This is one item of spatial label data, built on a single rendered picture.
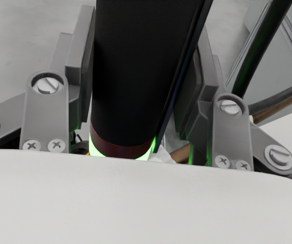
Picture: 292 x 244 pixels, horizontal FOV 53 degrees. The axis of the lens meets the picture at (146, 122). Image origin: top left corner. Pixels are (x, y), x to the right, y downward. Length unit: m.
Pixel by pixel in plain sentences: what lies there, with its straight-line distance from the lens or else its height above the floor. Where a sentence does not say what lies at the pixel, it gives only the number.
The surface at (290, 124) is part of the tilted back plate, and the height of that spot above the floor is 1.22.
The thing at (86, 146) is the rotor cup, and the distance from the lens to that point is 0.40.
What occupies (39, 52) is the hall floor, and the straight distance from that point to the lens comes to 2.57.
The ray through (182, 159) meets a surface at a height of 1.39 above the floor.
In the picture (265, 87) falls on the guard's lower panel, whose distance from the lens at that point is 1.50.
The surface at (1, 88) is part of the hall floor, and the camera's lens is 2.30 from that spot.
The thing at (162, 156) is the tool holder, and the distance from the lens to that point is 0.23.
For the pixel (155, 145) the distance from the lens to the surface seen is 0.15.
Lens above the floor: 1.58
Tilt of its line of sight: 49 degrees down
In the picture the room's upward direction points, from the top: 15 degrees clockwise
